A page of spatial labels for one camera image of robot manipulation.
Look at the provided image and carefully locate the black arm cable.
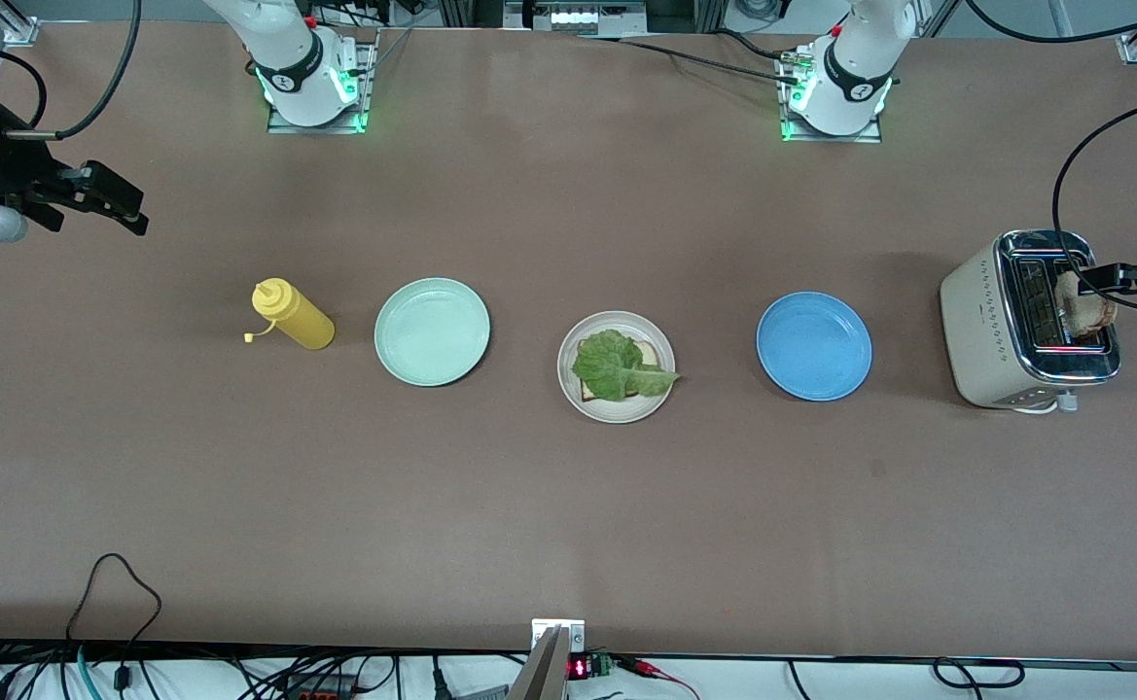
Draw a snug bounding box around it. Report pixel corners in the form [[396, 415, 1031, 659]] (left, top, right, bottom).
[[0, 0, 143, 142], [1051, 92, 1137, 315]]

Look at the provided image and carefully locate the green lettuce leaf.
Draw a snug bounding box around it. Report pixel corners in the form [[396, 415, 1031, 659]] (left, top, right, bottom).
[[571, 329, 683, 403]]

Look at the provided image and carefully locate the black curved cable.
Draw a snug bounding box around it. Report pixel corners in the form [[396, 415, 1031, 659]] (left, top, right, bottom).
[[962, 0, 1137, 46]]

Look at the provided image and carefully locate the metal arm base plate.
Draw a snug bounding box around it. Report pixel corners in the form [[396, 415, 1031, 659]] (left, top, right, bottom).
[[780, 47, 886, 145], [266, 27, 381, 135]]

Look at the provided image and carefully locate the small metal mounting bracket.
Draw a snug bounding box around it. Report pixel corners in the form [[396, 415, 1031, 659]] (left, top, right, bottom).
[[531, 618, 586, 654]]

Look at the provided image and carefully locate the red clip cable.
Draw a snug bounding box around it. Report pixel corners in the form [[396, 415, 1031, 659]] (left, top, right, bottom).
[[615, 655, 703, 700]]

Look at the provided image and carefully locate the yellow mustard squeeze bottle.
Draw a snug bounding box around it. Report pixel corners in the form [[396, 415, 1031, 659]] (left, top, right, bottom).
[[244, 277, 337, 351]]

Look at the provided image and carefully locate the black looped cable with plug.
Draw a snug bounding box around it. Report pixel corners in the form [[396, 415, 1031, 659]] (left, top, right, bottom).
[[66, 553, 163, 693]]

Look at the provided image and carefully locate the blue plate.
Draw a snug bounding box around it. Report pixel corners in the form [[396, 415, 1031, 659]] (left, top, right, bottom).
[[756, 291, 873, 403]]

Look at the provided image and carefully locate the black cable across table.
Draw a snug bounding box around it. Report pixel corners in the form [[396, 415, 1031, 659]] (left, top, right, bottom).
[[578, 33, 804, 88]]

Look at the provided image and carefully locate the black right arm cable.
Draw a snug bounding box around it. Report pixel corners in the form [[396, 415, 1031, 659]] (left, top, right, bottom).
[[0, 0, 143, 142]]

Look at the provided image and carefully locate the bread slice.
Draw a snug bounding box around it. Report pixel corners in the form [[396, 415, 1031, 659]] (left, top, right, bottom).
[[580, 337, 661, 402], [1054, 269, 1119, 340]]

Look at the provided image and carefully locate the beige plate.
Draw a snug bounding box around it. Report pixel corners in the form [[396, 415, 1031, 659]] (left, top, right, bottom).
[[556, 310, 677, 425]]

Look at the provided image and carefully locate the grey power unit with lights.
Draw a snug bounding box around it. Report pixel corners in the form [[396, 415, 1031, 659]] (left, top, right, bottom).
[[503, 0, 649, 37]]

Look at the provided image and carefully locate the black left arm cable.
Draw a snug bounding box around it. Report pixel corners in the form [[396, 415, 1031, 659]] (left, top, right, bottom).
[[1051, 92, 1137, 315]]

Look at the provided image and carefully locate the black oval cable loop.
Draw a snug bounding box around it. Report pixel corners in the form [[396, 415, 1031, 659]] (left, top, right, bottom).
[[932, 658, 1026, 690]]

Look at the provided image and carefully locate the teal cable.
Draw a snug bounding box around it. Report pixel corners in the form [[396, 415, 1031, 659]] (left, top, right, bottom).
[[75, 645, 104, 700]]

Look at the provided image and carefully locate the beige and chrome toaster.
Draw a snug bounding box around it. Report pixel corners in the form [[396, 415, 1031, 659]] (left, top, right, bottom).
[[939, 229, 1123, 416]]

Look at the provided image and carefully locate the pale green plate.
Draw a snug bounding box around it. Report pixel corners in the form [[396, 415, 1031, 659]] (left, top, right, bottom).
[[373, 277, 492, 388]]

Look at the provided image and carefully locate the grey metal bar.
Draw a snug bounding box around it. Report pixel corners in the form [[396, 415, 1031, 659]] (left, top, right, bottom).
[[505, 627, 569, 700]]

